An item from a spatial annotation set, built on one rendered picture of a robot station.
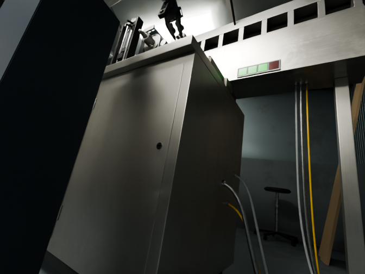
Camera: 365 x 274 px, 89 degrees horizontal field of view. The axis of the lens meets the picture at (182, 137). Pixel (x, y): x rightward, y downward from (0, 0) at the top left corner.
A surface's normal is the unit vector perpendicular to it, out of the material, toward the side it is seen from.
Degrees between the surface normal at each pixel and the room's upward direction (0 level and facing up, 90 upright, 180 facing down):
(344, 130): 90
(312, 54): 90
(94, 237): 90
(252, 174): 90
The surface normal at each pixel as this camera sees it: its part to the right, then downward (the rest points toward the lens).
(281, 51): -0.53, -0.32
